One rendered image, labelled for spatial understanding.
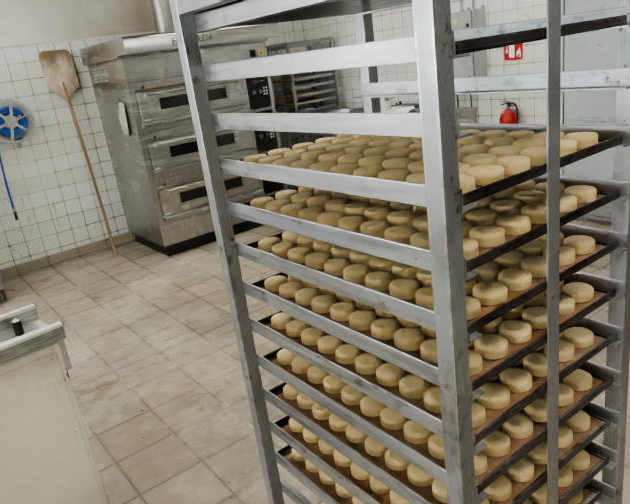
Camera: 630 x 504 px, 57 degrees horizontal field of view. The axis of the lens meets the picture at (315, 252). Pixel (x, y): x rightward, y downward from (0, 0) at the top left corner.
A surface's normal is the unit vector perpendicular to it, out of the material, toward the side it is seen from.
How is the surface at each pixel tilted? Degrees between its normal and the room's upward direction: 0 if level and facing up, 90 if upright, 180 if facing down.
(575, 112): 90
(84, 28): 90
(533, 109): 90
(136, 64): 90
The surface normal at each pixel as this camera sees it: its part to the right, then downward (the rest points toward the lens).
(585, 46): -0.78, 0.30
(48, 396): 0.68, 0.15
